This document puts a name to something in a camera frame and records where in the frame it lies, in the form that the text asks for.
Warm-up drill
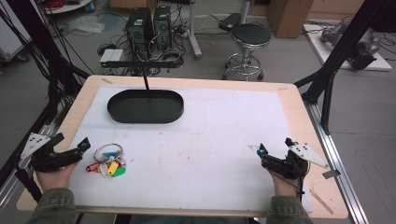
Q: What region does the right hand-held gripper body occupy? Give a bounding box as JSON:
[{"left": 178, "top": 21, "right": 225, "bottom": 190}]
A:
[{"left": 262, "top": 143, "right": 330, "bottom": 180}]

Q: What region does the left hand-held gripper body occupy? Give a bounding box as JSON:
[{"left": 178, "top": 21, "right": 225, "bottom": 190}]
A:
[{"left": 20, "top": 133, "right": 82, "bottom": 174}]

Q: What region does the key ring with coloured tags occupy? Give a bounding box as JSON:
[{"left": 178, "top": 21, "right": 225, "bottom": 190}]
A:
[{"left": 85, "top": 143, "right": 128, "bottom": 179}]

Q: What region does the black oval tray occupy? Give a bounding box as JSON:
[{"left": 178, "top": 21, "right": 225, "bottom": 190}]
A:
[{"left": 106, "top": 89, "right": 185, "bottom": 124}]

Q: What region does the person's right hand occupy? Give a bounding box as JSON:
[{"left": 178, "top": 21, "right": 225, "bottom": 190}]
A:
[{"left": 269, "top": 171, "right": 307, "bottom": 198}]

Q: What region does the person's left hand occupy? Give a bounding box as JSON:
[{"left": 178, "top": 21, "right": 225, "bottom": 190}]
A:
[{"left": 35, "top": 161, "right": 78, "bottom": 193}]

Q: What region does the grey tape piece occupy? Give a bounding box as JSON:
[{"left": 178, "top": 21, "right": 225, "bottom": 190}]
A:
[{"left": 321, "top": 169, "right": 342, "bottom": 180}]

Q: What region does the thin wooden stick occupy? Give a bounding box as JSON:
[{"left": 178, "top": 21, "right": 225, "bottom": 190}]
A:
[{"left": 308, "top": 189, "right": 334, "bottom": 216}]

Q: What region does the white table mat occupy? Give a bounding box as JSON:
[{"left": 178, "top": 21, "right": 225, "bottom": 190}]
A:
[{"left": 68, "top": 85, "right": 314, "bottom": 214}]

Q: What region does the white flat box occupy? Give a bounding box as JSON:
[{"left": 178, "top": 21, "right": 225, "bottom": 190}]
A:
[{"left": 99, "top": 49, "right": 126, "bottom": 68}]

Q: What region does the black bar on thin stand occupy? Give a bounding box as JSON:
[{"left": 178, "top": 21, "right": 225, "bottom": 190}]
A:
[{"left": 101, "top": 60, "right": 177, "bottom": 91}]

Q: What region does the white board with robot parts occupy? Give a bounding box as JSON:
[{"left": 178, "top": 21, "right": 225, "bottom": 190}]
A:
[{"left": 303, "top": 17, "right": 393, "bottom": 72}]

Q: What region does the round black stool chrome base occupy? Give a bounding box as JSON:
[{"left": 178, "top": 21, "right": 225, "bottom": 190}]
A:
[{"left": 221, "top": 23, "right": 272, "bottom": 82}]

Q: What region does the clear plastic bag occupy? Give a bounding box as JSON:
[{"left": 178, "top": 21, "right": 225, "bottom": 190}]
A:
[{"left": 67, "top": 15, "right": 106, "bottom": 35}]

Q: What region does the brown cardboard box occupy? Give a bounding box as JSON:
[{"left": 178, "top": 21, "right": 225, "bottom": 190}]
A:
[{"left": 265, "top": 0, "right": 315, "bottom": 39}]

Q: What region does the large black computer tower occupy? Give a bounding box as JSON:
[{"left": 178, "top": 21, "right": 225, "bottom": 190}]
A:
[{"left": 125, "top": 7, "right": 155, "bottom": 60}]

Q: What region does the flat black case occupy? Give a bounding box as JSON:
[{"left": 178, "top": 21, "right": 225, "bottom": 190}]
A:
[{"left": 218, "top": 12, "right": 243, "bottom": 33}]

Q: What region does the white desk leg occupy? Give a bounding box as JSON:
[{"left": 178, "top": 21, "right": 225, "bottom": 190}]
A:
[{"left": 186, "top": 0, "right": 204, "bottom": 61}]

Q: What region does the small black computer tower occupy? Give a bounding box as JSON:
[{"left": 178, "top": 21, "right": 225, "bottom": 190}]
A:
[{"left": 152, "top": 6, "right": 173, "bottom": 50}]

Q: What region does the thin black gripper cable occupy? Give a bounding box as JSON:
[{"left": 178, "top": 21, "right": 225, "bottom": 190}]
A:
[{"left": 274, "top": 167, "right": 305, "bottom": 202}]

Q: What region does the aluminium rail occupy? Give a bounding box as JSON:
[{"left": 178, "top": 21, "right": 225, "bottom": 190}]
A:
[
  {"left": 0, "top": 94, "right": 74, "bottom": 216},
  {"left": 303, "top": 101, "right": 371, "bottom": 224}
]

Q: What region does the black metal frame strut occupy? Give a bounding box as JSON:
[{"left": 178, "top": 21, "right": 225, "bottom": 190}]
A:
[
  {"left": 293, "top": 0, "right": 396, "bottom": 135},
  {"left": 0, "top": 0, "right": 92, "bottom": 125}
]

